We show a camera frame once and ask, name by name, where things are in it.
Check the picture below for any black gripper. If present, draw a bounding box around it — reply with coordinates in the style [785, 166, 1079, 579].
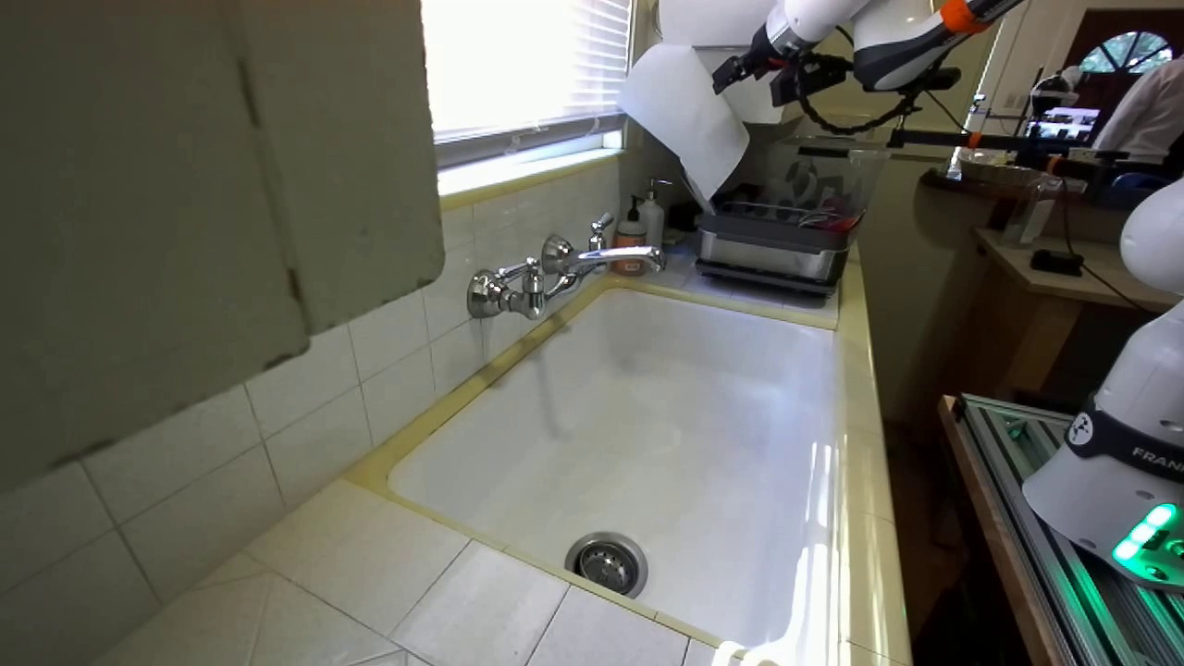
[710, 26, 850, 106]

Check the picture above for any white paper towel sheet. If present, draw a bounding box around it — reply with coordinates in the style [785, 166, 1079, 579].
[618, 45, 752, 203]

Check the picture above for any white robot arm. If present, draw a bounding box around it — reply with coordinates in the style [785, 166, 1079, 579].
[710, 0, 1184, 590]

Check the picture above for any grey dish drying rack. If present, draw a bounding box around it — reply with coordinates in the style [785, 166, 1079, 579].
[694, 155, 866, 298]

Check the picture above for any soap dispenser bottle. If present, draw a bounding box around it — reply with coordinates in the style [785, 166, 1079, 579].
[609, 196, 647, 277]

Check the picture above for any window with white blinds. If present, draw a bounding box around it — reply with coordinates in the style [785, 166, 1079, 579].
[423, 0, 631, 196]

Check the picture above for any small lit monitor screen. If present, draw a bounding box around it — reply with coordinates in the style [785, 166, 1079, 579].
[1035, 103, 1097, 146]

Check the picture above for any wooden side table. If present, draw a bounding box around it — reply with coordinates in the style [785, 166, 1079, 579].
[964, 229, 1169, 411]

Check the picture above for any white porcelain sink basin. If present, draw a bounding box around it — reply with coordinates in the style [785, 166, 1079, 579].
[389, 288, 838, 645]

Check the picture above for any metal sink drain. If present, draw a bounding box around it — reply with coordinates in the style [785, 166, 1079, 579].
[562, 534, 647, 600]

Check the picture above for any beige upper cabinet door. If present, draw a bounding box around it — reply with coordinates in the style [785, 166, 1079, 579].
[0, 0, 444, 494]

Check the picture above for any chrome wall faucet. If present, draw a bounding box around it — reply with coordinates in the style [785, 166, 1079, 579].
[465, 216, 661, 320]

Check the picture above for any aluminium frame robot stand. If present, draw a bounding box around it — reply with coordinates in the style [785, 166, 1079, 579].
[937, 398, 1184, 666]

